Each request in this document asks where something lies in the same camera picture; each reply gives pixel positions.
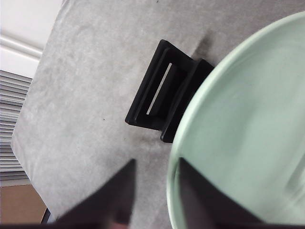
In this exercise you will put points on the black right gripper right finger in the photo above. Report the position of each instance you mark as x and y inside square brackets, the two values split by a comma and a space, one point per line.
[202, 205]

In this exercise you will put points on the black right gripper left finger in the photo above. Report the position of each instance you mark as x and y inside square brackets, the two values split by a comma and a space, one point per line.
[114, 202]

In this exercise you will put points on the pale green plate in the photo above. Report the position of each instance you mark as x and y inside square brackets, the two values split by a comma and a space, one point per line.
[238, 119]

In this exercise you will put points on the black plastic plate rack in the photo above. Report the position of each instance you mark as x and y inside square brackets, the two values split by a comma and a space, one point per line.
[143, 112]

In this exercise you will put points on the brown cardboard box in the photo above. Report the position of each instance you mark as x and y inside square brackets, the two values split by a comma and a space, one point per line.
[19, 202]

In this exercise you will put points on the grey slatted blind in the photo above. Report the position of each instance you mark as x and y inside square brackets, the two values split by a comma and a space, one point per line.
[12, 119]

